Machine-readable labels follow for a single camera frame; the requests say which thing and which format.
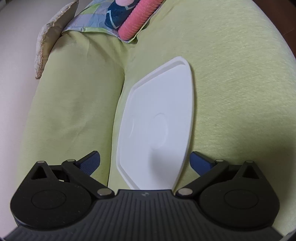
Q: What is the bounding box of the white plastic lid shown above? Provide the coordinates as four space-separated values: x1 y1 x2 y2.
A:
116 56 194 190

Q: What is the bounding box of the beige quilted cushion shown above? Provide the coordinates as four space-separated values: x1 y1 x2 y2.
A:
34 1 79 79

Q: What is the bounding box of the patchwork green blue blanket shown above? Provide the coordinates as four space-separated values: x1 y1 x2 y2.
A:
62 0 142 44

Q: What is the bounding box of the pink ribbed roll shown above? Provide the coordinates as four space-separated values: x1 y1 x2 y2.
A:
118 0 163 41

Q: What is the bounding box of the navy pink patterned towel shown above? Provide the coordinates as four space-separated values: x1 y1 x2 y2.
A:
105 0 139 30

